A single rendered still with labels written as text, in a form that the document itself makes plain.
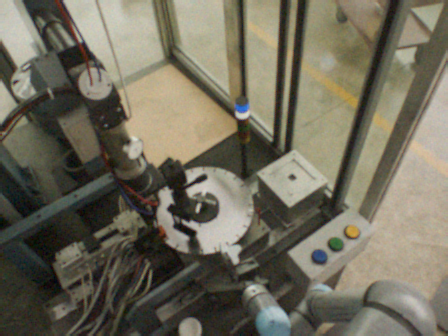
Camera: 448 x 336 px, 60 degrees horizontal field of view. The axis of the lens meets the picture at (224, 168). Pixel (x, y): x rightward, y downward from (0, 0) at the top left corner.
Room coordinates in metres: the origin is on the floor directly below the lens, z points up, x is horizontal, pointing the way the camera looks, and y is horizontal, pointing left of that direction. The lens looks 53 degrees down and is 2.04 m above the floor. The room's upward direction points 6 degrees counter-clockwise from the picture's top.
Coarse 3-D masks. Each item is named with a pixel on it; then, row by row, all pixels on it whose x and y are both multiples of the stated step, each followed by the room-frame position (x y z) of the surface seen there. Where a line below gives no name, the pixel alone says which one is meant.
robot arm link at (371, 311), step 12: (360, 312) 0.18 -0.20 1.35; (372, 312) 0.18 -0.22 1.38; (384, 312) 0.17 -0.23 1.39; (396, 312) 0.17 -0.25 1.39; (348, 324) 0.17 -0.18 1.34; (360, 324) 0.16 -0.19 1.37; (372, 324) 0.15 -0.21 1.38; (384, 324) 0.15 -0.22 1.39; (396, 324) 0.15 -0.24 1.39; (408, 324) 0.15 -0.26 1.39
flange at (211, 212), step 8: (200, 192) 0.73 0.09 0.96; (208, 192) 0.72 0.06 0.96; (192, 200) 0.70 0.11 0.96; (216, 200) 0.69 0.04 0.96; (192, 208) 0.67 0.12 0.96; (200, 208) 0.65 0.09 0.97; (208, 208) 0.66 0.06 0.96; (216, 208) 0.66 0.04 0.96; (200, 216) 0.63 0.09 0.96; (208, 216) 0.63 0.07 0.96
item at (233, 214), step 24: (216, 168) 0.83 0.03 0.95; (168, 192) 0.75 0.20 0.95; (192, 192) 0.74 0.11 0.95; (216, 192) 0.72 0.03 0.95; (240, 192) 0.71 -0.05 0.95; (168, 216) 0.65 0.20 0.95; (216, 216) 0.63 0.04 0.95; (240, 216) 0.62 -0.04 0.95; (168, 240) 0.57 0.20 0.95; (192, 240) 0.56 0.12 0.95; (216, 240) 0.55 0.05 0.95
